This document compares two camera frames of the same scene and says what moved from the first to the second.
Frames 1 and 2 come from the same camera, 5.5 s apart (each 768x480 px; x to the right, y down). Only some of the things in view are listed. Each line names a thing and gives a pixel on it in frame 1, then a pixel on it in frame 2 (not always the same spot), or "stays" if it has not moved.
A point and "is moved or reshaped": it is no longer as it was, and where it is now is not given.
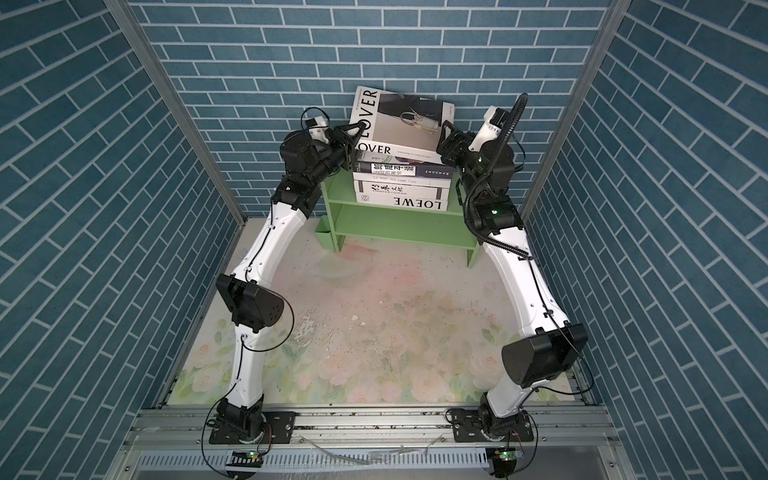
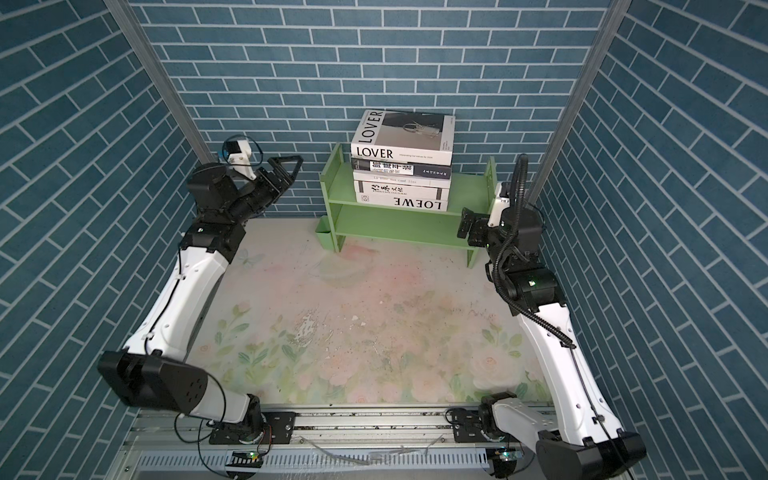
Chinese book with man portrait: x=386 y=165 stays
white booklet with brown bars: x=369 y=177 stays
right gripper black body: x=462 y=158 to x=480 y=235
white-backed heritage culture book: x=409 y=189 stays
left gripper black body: x=339 y=152 to x=269 y=194
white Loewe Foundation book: x=414 y=201 stays
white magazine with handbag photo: x=398 y=124 is moved or reshaped
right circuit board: x=509 y=455 stays
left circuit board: x=249 y=458 stays
